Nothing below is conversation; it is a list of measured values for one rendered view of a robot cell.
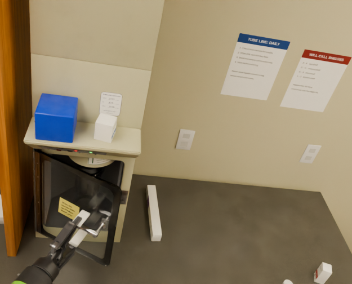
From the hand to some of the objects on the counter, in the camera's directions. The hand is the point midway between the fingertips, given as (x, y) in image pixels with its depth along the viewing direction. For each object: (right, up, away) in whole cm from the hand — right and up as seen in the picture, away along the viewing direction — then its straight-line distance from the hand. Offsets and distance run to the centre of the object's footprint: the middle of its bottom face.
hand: (80, 226), depth 124 cm
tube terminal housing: (-8, -3, +36) cm, 37 cm away
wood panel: (-31, +1, +34) cm, 46 cm away
